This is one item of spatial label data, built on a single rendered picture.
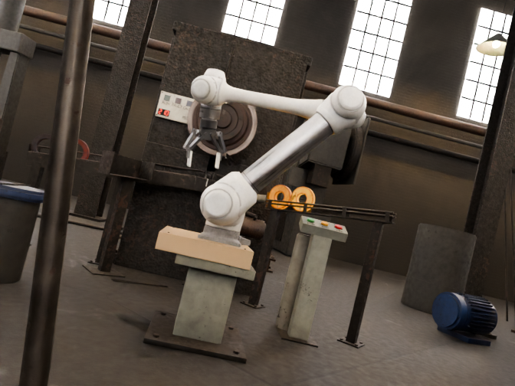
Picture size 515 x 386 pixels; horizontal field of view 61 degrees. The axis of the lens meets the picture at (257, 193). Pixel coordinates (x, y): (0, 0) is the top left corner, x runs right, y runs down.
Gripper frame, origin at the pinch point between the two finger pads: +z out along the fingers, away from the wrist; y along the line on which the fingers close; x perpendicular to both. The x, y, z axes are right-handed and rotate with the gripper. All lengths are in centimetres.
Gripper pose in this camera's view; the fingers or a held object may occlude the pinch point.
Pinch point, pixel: (203, 165)
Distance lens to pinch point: 197.1
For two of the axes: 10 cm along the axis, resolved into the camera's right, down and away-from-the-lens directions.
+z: -1.5, 9.7, 2.0
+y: -8.6, -0.3, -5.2
